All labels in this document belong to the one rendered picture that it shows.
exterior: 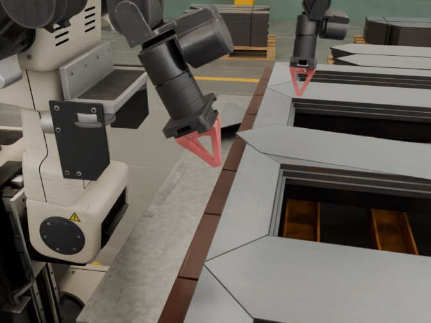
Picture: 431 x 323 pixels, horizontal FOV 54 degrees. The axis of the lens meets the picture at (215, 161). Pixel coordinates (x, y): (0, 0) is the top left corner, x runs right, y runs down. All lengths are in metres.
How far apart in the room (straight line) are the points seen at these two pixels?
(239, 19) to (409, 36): 1.95
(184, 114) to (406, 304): 0.40
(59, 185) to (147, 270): 0.25
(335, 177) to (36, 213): 0.65
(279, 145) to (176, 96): 0.49
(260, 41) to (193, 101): 4.65
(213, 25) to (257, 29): 4.65
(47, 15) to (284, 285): 0.49
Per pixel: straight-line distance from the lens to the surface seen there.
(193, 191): 1.18
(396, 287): 0.69
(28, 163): 0.94
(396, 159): 1.05
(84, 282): 1.54
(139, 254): 0.98
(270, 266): 0.68
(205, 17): 0.58
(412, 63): 1.94
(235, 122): 1.52
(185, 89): 0.60
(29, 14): 0.63
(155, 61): 0.59
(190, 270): 0.71
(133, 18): 0.58
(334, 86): 1.51
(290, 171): 0.96
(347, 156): 1.02
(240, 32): 5.24
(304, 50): 1.14
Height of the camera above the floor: 1.30
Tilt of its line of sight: 28 degrees down
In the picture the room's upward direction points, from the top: straight up
